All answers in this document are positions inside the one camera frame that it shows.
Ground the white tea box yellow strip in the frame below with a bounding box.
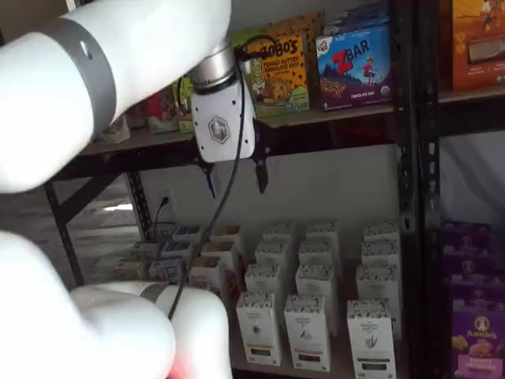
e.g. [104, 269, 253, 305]
[244, 263, 283, 297]
[254, 240, 294, 268]
[235, 291, 283, 366]
[262, 223, 295, 244]

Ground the red label granola bag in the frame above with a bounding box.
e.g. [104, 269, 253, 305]
[146, 87, 179, 134]

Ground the white tea box green strip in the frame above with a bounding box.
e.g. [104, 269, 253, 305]
[346, 298, 398, 379]
[362, 221, 400, 244]
[355, 263, 399, 305]
[361, 240, 400, 268]

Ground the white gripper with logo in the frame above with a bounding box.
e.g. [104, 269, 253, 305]
[190, 81, 274, 199]

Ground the black metal neighbour shelf rack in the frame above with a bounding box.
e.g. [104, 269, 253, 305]
[417, 0, 505, 379]

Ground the Bobo's apple pie green box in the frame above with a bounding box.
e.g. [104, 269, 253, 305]
[176, 77, 195, 133]
[230, 26, 257, 80]

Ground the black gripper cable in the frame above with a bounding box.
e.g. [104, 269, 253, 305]
[167, 34, 279, 321]

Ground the Bobo's peanut butter bites box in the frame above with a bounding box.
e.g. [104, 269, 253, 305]
[267, 12, 325, 80]
[249, 33, 311, 118]

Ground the blue flax plus oatmeal box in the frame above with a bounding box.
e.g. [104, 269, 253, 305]
[161, 241, 194, 261]
[148, 258, 186, 284]

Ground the purple Annie's snack box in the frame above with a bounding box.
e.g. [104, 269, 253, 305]
[440, 222, 493, 250]
[451, 299, 505, 379]
[448, 272, 505, 307]
[443, 245, 495, 277]

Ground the pale backdrop sheet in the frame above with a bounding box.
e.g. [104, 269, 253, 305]
[439, 132, 505, 228]

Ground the purely elizabeth yellow white box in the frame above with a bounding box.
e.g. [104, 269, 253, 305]
[212, 225, 242, 242]
[188, 268, 226, 297]
[196, 255, 238, 274]
[203, 240, 240, 258]

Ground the black power plug with cord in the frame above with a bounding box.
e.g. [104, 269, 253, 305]
[151, 197, 170, 240]

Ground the orange snack box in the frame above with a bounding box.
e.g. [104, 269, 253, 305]
[451, 0, 505, 92]

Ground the white tea box pink strip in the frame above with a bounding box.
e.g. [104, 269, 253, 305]
[283, 294, 331, 373]
[298, 238, 340, 266]
[295, 263, 337, 299]
[305, 220, 339, 242]

